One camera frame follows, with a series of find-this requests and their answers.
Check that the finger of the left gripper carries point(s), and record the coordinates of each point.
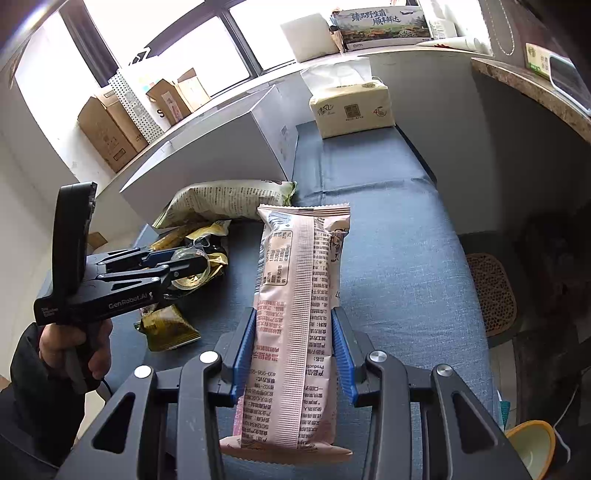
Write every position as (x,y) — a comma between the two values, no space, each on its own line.
(135,262)
(136,278)

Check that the white cardboard storage box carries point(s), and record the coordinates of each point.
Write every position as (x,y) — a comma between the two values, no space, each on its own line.
(250,139)

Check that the beige tissue pack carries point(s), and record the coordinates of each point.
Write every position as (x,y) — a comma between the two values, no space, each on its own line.
(347,98)

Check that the white tube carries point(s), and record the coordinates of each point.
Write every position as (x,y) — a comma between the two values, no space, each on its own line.
(458,43)

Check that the pink long snack package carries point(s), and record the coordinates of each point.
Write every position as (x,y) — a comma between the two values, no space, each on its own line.
(288,412)

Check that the white plastic bottle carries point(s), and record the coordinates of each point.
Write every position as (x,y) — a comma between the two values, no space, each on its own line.
(441,26)

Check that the illustrated mushroom gift box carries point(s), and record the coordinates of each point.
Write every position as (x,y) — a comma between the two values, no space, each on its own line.
(382,26)

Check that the clear jelly cup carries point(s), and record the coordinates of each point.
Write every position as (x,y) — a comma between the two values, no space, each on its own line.
(188,268)

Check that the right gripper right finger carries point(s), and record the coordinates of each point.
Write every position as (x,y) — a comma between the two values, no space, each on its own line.
(372,378)

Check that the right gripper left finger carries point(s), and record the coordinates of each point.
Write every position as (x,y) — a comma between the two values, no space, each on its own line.
(214,379)

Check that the olive green snack packet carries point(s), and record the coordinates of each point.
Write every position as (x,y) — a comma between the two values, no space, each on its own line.
(165,328)

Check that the white dotted paper bag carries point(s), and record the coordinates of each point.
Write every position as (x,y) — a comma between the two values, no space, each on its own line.
(131,84)

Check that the small open cardboard box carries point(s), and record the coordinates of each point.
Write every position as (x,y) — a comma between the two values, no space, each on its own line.
(177,100)

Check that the small green white box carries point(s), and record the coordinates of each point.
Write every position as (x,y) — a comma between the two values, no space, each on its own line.
(539,59)

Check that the yellow bowl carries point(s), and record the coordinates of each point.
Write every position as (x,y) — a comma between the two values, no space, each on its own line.
(535,443)

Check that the white square box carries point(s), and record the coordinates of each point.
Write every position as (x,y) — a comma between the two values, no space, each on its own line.
(309,37)

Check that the person's left hand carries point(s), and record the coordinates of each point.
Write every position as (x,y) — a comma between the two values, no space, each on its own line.
(56,340)

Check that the newspaper print chip bag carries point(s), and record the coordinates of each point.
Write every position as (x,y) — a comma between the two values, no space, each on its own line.
(223,199)

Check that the yellow black snack wrappers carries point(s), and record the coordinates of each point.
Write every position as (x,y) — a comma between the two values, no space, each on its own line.
(208,240)

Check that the woven round chair seat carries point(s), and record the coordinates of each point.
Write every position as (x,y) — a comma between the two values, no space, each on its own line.
(495,294)

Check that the large brown cardboard box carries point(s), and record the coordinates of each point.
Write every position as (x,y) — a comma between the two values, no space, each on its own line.
(110,130)

